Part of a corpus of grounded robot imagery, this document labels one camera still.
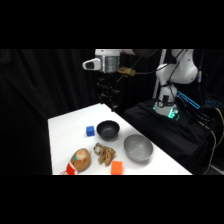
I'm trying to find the grey cable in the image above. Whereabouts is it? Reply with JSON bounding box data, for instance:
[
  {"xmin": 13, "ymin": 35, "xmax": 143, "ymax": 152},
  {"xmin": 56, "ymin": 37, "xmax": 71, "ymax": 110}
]
[{"xmin": 198, "ymin": 118, "xmax": 218, "ymax": 175}]

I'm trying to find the striped tiger plush toy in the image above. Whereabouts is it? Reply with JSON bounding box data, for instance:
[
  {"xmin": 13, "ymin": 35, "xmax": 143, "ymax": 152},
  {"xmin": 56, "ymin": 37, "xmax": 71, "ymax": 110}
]
[{"xmin": 93, "ymin": 142, "xmax": 117, "ymax": 167}]

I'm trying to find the round wooden toy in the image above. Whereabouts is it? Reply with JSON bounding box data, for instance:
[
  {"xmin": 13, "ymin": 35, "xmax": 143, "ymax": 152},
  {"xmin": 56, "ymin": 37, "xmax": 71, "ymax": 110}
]
[{"xmin": 60, "ymin": 147, "xmax": 92, "ymax": 176}]

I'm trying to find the orange cube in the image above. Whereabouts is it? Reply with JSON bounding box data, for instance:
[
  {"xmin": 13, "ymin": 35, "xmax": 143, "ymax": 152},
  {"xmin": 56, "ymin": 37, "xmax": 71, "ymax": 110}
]
[{"xmin": 110, "ymin": 160, "xmax": 124, "ymax": 176}]

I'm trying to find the yellow cable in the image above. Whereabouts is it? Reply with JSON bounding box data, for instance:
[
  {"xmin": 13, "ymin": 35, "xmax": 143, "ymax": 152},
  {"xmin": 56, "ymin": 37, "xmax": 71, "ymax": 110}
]
[{"xmin": 214, "ymin": 107, "xmax": 224, "ymax": 152}]

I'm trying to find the black bowl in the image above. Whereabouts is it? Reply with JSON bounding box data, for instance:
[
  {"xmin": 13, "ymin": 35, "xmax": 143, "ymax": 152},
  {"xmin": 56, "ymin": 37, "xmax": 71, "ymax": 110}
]
[{"xmin": 96, "ymin": 120, "xmax": 121, "ymax": 141}]

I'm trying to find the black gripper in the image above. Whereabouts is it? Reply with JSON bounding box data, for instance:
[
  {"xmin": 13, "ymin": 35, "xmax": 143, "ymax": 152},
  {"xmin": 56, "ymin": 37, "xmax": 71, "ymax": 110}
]
[{"xmin": 96, "ymin": 77, "xmax": 120, "ymax": 113}]

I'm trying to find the tan wrist camera box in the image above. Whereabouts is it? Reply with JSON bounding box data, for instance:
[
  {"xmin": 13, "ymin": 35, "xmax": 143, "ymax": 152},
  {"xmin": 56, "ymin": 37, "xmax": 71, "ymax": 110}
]
[{"xmin": 117, "ymin": 66, "xmax": 137, "ymax": 78}]

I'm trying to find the white vertical pole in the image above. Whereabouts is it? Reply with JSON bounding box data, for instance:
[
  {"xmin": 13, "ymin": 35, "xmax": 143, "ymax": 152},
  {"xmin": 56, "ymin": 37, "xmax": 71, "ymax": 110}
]
[{"xmin": 152, "ymin": 49, "xmax": 167, "ymax": 100}]

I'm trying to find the blue cube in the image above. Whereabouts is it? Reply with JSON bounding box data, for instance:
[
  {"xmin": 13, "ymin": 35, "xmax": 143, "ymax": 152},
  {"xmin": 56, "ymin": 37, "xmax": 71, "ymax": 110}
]
[{"xmin": 85, "ymin": 125, "xmax": 96, "ymax": 137}]

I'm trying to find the grey bowl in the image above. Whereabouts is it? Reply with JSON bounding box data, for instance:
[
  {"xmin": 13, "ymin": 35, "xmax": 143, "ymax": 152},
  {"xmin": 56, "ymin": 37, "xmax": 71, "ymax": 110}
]
[{"xmin": 123, "ymin": 133, "xmax": 154, "ymax": 163}]

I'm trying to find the black draped robot stand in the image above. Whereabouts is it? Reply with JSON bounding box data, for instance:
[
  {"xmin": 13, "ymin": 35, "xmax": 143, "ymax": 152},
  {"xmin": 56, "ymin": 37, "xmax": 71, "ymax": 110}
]
[{"xmin": 123, "ymin": 98, "xmax": 215, "ymax": 176}]

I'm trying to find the blue lit strip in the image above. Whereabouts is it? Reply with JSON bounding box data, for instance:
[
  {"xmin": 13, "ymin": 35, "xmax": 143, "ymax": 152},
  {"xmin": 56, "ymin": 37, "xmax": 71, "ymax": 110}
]
[{"xmin": 176, "ymin": 90, "xmax": 202, "ymax": 111}]

